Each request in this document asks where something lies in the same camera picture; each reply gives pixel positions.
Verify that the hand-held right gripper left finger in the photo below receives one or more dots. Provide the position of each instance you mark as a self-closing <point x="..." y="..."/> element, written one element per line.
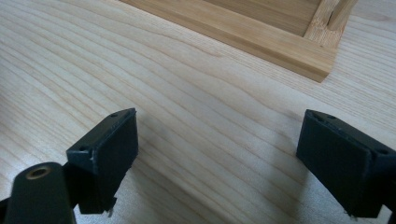
<point x="104" y="158"/>

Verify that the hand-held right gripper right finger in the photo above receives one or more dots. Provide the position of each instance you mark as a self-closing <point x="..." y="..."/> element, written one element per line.
<point x="345" y="168"/>

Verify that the wooden rack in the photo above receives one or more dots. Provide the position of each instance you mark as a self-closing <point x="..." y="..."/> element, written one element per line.
<point x="271" y="37"/>

